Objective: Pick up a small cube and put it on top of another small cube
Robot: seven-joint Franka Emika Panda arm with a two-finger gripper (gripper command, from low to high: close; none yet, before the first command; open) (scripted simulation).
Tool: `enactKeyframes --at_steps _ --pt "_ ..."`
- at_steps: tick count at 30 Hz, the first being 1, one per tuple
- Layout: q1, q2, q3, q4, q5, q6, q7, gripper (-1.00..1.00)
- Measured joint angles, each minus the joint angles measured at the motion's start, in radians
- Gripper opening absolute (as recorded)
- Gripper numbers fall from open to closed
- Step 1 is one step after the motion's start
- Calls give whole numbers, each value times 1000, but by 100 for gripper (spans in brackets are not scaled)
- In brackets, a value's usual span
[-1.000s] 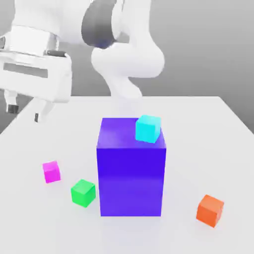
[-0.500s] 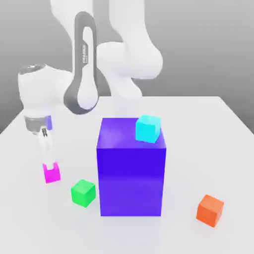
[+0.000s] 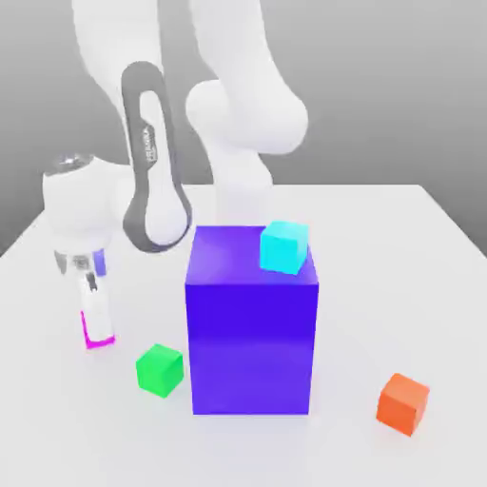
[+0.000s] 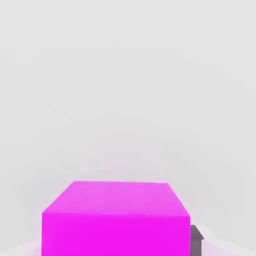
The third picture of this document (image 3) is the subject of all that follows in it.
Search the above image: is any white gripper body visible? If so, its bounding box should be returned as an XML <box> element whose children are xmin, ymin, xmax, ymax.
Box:
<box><xmin>77</xmin><ymin>272</ymin><xmax>114</xmax><ymax>341</ymax></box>

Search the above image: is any large blue box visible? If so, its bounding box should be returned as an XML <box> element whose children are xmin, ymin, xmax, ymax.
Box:
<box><xmin>184</xmin><ymin>224</ymin><xmax>320</xmax><ymax>417</ymax></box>

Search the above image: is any small orange cube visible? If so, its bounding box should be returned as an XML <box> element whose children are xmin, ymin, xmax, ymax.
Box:
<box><xmin>375</xmin><ymin>372</ymin><xmax>431</xmax><ymax>438</ymax></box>

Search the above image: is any small green cube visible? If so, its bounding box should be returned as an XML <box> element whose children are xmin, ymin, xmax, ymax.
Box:
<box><xmin>135</xmin><ymin>342</ymin><xmax>185</xmax><ymax>399</ymax></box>

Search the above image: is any small magenta cube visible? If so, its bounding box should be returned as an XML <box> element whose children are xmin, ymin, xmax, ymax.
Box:
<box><xmin>80</xmin><ymin>310</ymin><xmax>116</xmax><ymax>350</ymax></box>

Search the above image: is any small cyan cube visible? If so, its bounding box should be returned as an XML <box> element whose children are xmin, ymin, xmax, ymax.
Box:
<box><xmin>259</xmin><ymin>220</ymin><xmax>310</xmax><ymax>277</ymax></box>

